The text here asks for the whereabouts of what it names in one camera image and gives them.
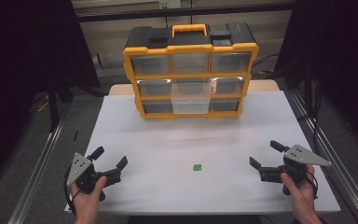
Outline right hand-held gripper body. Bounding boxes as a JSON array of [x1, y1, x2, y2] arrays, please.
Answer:
[[259, 144, 333, 183]]

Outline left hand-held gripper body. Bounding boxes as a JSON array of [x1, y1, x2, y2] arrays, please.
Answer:
[[66, 152, 123, 195]]

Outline clear plastic drawer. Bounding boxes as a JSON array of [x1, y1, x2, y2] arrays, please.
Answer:
[[171, 81, 212, 115]]

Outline yellow black organizer cabinet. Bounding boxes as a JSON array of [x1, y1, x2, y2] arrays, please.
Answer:
[[122, 21, 260, 120]]

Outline person's left hand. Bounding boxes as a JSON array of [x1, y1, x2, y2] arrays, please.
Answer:
[[70, 175, 108, 217]]

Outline person's right hand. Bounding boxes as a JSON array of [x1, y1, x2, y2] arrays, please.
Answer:
[[280, 164, 320, 217]]

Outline white table sheet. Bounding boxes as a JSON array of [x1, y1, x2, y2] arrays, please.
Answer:
[[64, 91, 342, 216]]

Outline black metal stand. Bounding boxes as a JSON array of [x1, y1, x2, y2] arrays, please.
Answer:
[[47, 77, 76, 133]]

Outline group of small clear drawers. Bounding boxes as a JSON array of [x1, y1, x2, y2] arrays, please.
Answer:
[[130, 51, 252, 114]]

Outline black curtain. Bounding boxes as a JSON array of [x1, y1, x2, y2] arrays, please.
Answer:
[[0, 0, 101, 190], [274, 0, 358, 155]]

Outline black horizontal bar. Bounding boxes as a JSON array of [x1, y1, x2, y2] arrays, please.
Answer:
[[74, 2, 296, 23]]

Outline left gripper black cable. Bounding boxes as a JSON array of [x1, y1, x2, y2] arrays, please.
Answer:
[[62, 167, 83, 217]]

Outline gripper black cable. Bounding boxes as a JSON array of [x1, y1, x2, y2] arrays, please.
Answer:
[[305, 169, 320, 200], [62, 167, 83, 217]]

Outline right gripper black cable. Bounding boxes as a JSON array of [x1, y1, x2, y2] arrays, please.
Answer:
[[305, 169, 320, 200]]

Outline metal floor rail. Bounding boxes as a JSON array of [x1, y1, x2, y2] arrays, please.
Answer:
[[287, 90, 358, 224], [7, 119, 64, 224]]

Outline yellow floor cable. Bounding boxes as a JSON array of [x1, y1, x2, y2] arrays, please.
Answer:
[[29, 92, 51, 114]]

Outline black floor cables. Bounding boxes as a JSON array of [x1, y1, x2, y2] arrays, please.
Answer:
[[251, 52, 280, 77]]

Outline yellow carry handle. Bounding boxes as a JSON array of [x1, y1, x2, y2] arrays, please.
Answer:
[[171, 23, 209, 38]]

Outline white wall outlet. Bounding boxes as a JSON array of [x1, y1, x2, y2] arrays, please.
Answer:
[[158, 0, 181, 9]]

